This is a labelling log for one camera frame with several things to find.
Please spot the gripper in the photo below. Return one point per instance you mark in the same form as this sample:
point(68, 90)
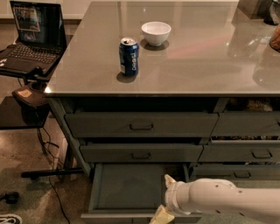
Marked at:
point(171, 196)

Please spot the grey drawer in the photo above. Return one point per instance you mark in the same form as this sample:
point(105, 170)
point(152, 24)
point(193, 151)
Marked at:
point(247, 124)
point(241, 151)
point(129, 193)
point(141, 152)
point(236, 172)
point(141, 124)

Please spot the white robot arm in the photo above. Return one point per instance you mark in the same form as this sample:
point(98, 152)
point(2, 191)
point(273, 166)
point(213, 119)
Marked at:
point(217, 196)

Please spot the blue soda can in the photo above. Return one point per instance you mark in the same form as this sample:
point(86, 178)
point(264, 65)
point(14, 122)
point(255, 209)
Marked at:
point(128, 52)

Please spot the white ceramic bowl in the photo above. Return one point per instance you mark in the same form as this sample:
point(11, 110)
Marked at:
point(156, 33)

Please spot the black object on floor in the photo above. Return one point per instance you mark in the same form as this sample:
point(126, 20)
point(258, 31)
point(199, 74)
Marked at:
point(10, 197)

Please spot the black laptop stand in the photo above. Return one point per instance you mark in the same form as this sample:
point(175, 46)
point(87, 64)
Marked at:
point(27, 108)

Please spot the white sneaker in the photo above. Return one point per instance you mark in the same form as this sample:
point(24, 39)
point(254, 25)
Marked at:
point(10, 219)

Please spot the brown item at counter edge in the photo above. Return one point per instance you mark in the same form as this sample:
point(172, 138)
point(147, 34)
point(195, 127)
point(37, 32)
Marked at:
point(275, 39)

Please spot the black open laptop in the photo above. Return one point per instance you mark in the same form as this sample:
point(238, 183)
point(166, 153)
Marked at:
point(41, 39)

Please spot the black appliance on counter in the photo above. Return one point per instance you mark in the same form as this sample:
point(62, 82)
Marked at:
point(273, 15)

